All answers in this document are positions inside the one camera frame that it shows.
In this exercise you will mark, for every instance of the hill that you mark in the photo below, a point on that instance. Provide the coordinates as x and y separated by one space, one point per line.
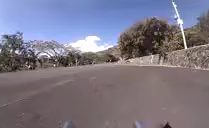
109 52

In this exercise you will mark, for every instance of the grey asphalt road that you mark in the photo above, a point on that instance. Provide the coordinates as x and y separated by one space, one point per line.
105 93

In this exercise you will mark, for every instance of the stone wall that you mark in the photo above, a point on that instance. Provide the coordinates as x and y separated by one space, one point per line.
192 56

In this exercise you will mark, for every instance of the white pole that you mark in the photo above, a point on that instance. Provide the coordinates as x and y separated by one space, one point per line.
180 26

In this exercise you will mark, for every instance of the robot's own part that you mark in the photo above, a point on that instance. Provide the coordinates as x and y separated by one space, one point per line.
141 124
68 125

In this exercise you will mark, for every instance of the row of trees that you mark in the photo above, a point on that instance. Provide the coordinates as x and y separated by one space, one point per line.
22 55

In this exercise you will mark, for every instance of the trees behind stone wall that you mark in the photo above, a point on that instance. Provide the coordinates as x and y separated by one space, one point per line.
148 36

